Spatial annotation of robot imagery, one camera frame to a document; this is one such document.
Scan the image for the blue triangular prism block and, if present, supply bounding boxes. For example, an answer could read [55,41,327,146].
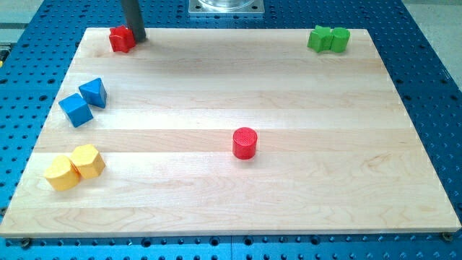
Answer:
[79,78,107,108]

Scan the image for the red star block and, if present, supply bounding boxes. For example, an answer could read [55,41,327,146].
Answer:
[109,25,136,53]

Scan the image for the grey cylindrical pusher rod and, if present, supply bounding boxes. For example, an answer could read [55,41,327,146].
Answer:
[121,0,147,43]

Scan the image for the red cylinder block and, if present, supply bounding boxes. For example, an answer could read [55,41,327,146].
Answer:
[232,127,258,160]

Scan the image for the yellow hexagon block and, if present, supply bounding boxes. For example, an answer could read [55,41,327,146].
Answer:
[70,144,105,179]

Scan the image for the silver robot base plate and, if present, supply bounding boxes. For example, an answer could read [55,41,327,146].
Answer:
[188,0,265,14]

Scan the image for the blue cube block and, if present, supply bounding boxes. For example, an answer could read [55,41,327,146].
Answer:
[58,93,93,128]

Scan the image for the yellow heart block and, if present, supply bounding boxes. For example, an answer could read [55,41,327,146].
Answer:
[43,155,80,191]

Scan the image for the green star block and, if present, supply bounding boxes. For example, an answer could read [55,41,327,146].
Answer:
[308,25,333,53]

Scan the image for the green cylinder block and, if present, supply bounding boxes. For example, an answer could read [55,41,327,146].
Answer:
[330,27,350,53]

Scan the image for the light wooden board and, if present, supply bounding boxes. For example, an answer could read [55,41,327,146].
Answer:
[1,27,461,238]

